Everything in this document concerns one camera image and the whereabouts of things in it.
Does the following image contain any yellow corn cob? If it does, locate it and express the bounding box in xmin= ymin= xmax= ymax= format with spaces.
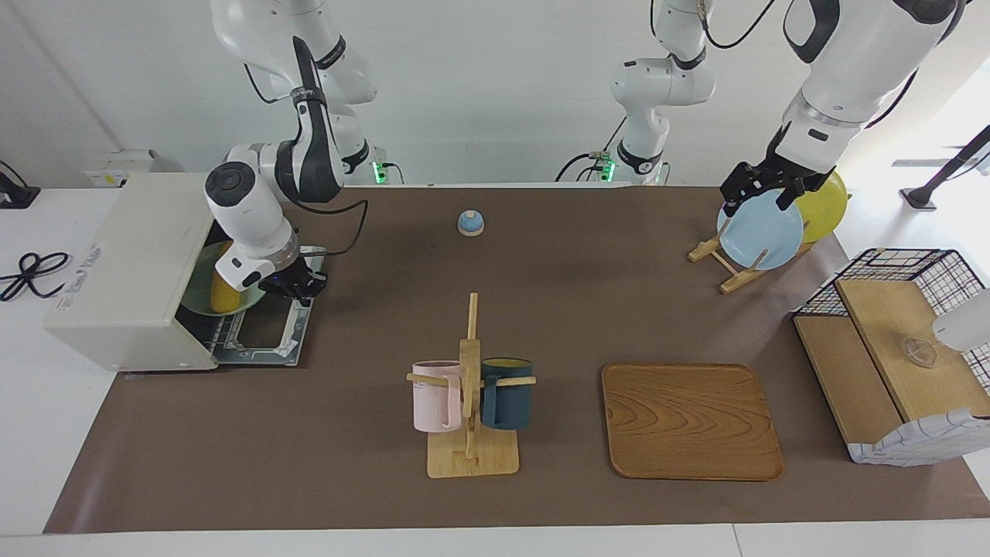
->
xmin=210 ymin=241 xmax=242 ymax=314

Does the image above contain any pale green plate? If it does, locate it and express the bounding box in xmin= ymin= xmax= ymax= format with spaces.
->
xmin=182 ymin=241 xmax=268 ymax=316

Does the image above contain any white toaster oven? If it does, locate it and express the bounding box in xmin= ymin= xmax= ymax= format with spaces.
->
xmin=44 ymin=172 xmax=327 ymax=373

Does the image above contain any yellow plate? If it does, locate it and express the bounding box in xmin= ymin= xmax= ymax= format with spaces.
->
xmin=795 ymin=172 xmax=849 ymax=244

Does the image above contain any light blue plate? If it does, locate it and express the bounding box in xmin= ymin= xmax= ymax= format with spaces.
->
xmin=716 ymin=190 xmax=805 ymax=271

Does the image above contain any wooden plate rack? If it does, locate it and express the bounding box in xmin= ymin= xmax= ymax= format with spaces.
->
xmin=688 ymin=219 xmax=814 ymax=295

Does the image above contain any black tripod stand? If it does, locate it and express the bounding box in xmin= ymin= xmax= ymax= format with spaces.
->
xmin=901 ymin=124 xmax=990 ymax=211

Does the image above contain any pink mug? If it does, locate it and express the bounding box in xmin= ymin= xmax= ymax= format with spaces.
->
xmin=411 ymin=361 xmax=463 ymax=433

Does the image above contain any tall wooden shelf step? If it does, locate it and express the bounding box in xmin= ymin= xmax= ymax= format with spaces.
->
xmin=835 ymin=278 xmax=990 ymax=423

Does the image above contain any brown table mat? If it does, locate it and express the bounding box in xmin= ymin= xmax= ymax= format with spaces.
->
xmin=44 ymin=186 xmax=990 ymax=535

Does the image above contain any low wooden shelf step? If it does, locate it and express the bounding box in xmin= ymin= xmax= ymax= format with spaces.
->
xmin=794 ymin=313 xmax=906 ymax=446

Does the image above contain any small clear glass object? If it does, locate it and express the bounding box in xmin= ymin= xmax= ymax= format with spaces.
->
xmin=901 ymin=338 xmax=939 ymax=368

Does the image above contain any white cylindrical object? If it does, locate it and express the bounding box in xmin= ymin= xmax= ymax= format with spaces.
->
xmin=932 ymin=288 xmax=990 ymax=353

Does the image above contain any dark blue mug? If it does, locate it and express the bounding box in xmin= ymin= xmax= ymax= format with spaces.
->
xmin=480 ymin=357 xmax=534 ymax=431

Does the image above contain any brown wooden tray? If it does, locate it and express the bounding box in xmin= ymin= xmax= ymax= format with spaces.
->
xmin=601 ymin=363 xmax=785 ymax=482

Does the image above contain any wooden mug rack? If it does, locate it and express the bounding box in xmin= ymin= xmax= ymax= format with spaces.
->
xmin=407 ymin=292 xmax=537 ymax=479

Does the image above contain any white checked cloth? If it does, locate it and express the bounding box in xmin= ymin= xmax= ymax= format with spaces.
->
xmin=847 ymin=408 xmax=990 ymax=467

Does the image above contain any small black stand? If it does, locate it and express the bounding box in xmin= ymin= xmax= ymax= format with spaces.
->
xmin=0 ymin=161 xmax=41 ymax=210

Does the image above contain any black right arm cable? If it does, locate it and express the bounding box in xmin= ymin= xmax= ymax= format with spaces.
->
xmin=298 ymin=197 xmax=370 ymax=258

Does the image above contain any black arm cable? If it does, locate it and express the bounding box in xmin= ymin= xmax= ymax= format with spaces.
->
xmin=298 ymin=197 xmax=370 ymax=258
xmin=700 ymin=0 xmax=776 ymax=50

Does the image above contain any black wire basket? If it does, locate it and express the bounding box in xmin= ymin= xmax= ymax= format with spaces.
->
xmin=795 ymin=248 xmax=990 ymax=388

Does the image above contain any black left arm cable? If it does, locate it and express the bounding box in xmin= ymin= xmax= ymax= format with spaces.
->
xmin=700 ymin=0 xmax=776 ymax=50

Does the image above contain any black left base cable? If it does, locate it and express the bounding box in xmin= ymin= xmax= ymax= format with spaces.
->
xmin=555 ymin=116 xmax=629 ymax=184

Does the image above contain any white wall socket box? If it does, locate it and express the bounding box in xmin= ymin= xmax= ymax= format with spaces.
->
xmin=81 ymin=149 xmax=159 ymax=189

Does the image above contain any black coiled cable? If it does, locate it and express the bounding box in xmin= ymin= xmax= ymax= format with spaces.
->
xmin=0 ymin=251 xmax=72 ymax=302

